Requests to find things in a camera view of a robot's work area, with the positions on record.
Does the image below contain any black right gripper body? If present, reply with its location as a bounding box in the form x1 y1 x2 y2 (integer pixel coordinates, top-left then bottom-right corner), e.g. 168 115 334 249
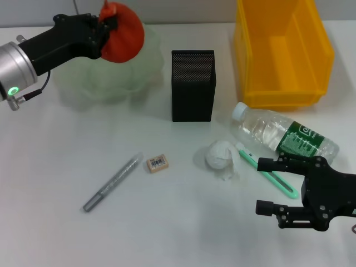
301 155 356 232

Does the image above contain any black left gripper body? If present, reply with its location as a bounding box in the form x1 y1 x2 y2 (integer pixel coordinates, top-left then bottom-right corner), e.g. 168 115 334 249
20 12 102 77

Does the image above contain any orange fruit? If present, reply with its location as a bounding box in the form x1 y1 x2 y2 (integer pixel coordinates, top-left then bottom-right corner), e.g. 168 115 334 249
98 1 146 64

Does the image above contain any clear green-label water bottle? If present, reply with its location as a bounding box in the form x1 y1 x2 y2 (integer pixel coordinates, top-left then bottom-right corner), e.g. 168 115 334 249
229 102 340 165

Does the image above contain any white paper ball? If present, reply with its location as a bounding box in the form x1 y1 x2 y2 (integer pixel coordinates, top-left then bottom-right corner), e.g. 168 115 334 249
205 140 241 182

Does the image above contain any mint green utility knife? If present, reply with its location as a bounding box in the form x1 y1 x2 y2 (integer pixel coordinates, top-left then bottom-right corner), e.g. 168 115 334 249
235 142 300 200

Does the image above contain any pale green glass fruit plate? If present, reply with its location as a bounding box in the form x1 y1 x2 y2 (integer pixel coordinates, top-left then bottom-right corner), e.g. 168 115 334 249
51 23 164 108

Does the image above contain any black mesh pen holder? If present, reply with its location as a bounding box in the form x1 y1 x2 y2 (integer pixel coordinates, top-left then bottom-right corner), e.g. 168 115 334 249
171 50 216 123

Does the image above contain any beige eraser with barcode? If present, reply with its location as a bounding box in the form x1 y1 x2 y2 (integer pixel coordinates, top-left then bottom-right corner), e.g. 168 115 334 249
146 155 171 175

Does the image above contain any grey glitter pen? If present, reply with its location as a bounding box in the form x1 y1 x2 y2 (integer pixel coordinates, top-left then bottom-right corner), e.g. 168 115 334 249
82 151 144 214

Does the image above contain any yellow plastic bin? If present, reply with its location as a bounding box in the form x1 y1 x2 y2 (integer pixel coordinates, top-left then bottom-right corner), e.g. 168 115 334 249
233 0 335 112

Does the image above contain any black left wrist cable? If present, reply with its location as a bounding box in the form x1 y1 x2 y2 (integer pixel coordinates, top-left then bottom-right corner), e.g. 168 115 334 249
7 71 52 112

